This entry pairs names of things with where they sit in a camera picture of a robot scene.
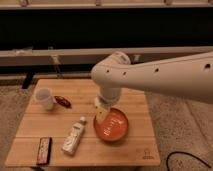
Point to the grey metal rail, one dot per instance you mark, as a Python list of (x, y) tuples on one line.
[(92, 56)]

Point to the dark rectangular snack bar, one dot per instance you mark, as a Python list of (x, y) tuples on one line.
[(44, 151)]

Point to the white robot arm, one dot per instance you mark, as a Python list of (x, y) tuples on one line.
[(188, 76)]

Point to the dark red chili pepper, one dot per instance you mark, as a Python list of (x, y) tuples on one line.
[(62, 101)]

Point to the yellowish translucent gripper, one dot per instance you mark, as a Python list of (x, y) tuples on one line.
[(102, 109)]

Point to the orange ceramic bowl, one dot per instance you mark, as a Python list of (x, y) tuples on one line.
[(114, 128)]

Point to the wooden table board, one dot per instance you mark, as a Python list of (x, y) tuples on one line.
[(139, 148)]

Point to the white plastic cup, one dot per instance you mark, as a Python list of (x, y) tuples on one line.
[(44, 97)]

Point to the white plastic bottle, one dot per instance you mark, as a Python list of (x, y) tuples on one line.
[(71, 142)]

